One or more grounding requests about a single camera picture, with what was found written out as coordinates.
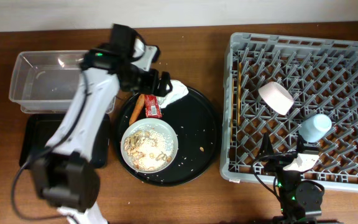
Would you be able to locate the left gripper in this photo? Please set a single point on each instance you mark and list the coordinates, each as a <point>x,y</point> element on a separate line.
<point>150,87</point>

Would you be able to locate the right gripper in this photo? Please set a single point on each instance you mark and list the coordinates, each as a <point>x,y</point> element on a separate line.
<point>278,161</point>

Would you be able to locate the white napkin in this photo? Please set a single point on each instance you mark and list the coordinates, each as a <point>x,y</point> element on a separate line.
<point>179,91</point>

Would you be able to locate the orange carrot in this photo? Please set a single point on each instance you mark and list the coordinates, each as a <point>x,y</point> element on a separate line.
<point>140,103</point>

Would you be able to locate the red snack wrapper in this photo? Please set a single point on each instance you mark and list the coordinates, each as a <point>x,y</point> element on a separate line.
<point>152,109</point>

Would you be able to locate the light blue cup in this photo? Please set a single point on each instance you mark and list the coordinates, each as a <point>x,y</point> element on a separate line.
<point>315,127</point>

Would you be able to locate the pink bowl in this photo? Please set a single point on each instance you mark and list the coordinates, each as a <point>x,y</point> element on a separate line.
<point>276,97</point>

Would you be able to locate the white plate with food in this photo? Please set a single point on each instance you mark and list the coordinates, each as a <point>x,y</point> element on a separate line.
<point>149,145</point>

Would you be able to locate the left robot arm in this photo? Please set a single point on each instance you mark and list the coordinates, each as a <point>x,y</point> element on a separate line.
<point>62,172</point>

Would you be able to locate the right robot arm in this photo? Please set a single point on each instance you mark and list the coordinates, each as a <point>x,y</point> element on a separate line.
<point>300,200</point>

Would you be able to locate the grey dishwasher rack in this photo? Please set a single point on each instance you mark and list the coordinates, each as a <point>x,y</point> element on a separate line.
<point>322,77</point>

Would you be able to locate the round black tray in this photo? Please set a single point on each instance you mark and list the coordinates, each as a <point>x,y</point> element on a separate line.
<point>196,124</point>

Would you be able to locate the clear plastic bin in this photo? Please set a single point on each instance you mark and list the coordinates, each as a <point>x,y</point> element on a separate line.
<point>45,81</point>

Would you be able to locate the black rectangular tray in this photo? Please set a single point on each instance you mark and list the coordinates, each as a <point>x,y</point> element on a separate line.
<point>41,127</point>

